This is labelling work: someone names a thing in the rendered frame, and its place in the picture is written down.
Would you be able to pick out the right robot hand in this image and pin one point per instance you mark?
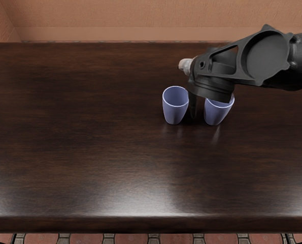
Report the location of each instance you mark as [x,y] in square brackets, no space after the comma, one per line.
[184,65]

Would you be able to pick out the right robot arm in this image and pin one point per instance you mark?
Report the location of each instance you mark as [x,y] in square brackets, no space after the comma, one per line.
[265,57]

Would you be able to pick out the lavender blue plastic cup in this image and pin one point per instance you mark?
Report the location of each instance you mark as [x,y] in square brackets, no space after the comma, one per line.
[174,111]
[215,114]

